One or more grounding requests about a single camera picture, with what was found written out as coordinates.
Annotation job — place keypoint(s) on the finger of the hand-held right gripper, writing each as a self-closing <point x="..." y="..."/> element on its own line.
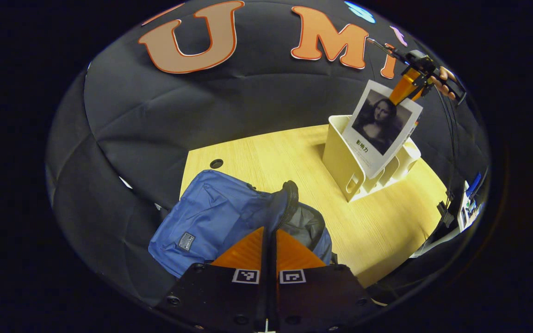
<point x="403" y="88"/>
<point x="418" y="94"/>

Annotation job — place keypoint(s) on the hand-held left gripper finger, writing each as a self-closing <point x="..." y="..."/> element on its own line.
<point x="274" y="259"/>
<point x="265" y="259"/>

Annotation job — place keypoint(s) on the portrait cover book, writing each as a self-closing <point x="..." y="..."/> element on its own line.
<point x="377" y="125"/>

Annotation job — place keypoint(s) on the blue schoolbag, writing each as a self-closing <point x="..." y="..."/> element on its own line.
<point x="211" y="212"/>

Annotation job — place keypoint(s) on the white plastic bookshelf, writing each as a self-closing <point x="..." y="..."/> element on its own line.
<point x="340" y="162"/>

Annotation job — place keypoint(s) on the blue flat object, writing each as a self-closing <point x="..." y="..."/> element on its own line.
<point x="474" y="181"/>

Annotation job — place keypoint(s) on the white cluttered box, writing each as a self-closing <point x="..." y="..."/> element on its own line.
<point x="467" y="210"/>

